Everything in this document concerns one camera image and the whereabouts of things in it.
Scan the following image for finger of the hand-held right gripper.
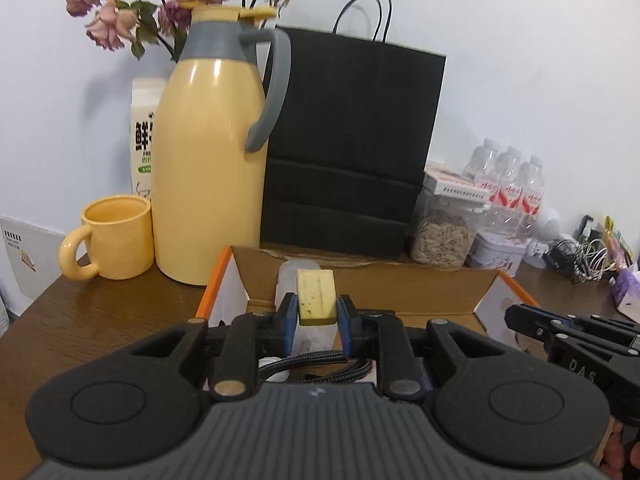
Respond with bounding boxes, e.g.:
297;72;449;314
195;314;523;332
504;303;640;356
564;313;640;336

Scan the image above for white flat box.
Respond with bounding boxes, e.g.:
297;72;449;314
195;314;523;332
424;162;494;200

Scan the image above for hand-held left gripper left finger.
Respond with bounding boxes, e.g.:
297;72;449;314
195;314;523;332
131;292;301;402

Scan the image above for red cardboard box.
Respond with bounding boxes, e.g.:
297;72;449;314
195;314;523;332
195;245;542;386

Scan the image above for tangled black cables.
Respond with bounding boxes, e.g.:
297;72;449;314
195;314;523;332
545;239;584;277

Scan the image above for yellow mug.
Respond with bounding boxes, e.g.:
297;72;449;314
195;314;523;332
59;196;154;281

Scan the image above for yellow sponge block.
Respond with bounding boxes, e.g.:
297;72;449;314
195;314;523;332
296;269;337;325

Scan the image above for clear water bottle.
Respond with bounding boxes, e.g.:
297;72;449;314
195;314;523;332
517;155;546;223
492;146;524;231
462;137;502;226

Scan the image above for yellow thermos jug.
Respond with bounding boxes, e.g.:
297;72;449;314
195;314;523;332
150;4;292;287

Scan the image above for purple tissue pack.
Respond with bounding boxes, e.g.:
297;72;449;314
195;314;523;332
612;267;640;322

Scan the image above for black paper bag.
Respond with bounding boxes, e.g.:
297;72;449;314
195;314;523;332
260;0;447;262

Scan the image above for white robot speaker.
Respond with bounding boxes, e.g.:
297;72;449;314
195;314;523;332
524;207;562;267

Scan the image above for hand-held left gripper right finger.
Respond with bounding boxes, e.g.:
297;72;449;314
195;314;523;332
337;294;501;402

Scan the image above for clear jar of seeds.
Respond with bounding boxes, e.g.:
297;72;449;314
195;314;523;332
411;189;478;272

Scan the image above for clear cotton swab container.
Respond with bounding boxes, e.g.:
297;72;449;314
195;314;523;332
275;260;322;311

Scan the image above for tangled white cables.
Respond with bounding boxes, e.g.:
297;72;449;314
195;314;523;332
575;237;614;282

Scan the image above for grey braided cable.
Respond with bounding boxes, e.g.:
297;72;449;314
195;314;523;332
257;352;377;385

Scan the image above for colourful snack packets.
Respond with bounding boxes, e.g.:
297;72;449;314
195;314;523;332
602;217;634;272

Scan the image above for white milk carton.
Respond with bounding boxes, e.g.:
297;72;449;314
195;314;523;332
129;78;169;196

